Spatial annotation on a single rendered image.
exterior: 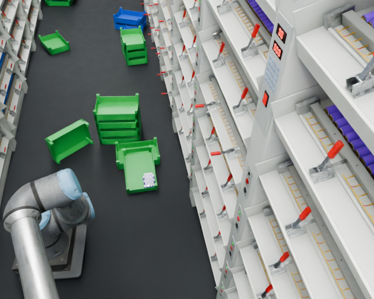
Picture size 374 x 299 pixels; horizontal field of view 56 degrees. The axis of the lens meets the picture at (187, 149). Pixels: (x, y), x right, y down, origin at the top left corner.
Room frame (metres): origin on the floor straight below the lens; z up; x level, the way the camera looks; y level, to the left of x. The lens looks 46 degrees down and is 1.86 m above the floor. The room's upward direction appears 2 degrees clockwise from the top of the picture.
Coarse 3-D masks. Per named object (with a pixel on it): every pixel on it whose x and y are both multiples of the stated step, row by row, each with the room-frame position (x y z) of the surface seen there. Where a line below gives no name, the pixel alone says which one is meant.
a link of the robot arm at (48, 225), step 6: (54, 210) 0.97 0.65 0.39; (42, 216) 0.92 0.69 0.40; (48, 216) 0.93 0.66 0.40; (54, 216) 0.94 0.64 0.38; (42, 222) 0.89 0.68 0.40; (48, 222) 0.90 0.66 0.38; (54, 222) 0.91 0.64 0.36; (42, 228) 0.87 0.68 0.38; (48, 228) 0.89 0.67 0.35; (54, 228) 0.90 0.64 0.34; (60, 228) 0.90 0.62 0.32; (42, 234) 0.86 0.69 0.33; (48, 234) 0.87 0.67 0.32; (54, 234) 0.89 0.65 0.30; (48, 240) 0.87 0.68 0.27; (54, 240) 0.88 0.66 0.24
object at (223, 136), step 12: (204, 72) 1.28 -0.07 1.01; (204, 84) 1.27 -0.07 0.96; (204, 96) 1.19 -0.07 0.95; (216, 96) 1.17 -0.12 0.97; (228, 108) 1.09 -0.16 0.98; (216, 120) 1.03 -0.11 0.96; (228, 132) 0.96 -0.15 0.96; (228, 144) 0.90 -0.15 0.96; (240, 168) 0.78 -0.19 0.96; (240, 180) 0.73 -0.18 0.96
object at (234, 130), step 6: (210, 84) 1.24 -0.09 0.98; (216, 84) 1.22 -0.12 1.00; (216, 90) 1.18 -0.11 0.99; (222, 96) 1.14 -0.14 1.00; (222, 102) 1.10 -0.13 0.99; (228, 114) 1.02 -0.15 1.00; (228, 120) 0.99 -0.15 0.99; (234, 126) 0.96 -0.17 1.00; (234, 132) 0.93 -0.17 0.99; (240, 138) 0.89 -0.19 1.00; (234, 144) 0.88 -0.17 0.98; (240, 144) 0.87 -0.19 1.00; (240, 150) 0.84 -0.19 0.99; (240, 156) 0.82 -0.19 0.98
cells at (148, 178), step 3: (144, 174) 1.46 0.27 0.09; (147, 174) 1.46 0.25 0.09; (150, 174) 1.47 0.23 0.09; (153, 174) 1.47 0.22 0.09; (144, 177) 1.44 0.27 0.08; (147, 177) 1.45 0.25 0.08; (150, 177) 1.45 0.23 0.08; (153, 177) 1.46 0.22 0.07; (144, 180) 1.42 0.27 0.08; (147, 180) 1.42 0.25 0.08; (150, 180) 1.42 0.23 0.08; (153, 180) 1.43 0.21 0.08; (144, 183) 1.42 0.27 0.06; (147, 183) 1.40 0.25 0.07; (150, 183) 1.41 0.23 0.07; (153, 183) 1.41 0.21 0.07; (144, 186) 1.38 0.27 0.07; (147, 186) 1.38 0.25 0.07; (150, 186) 1.39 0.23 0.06; (153, 186) 1.40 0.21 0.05
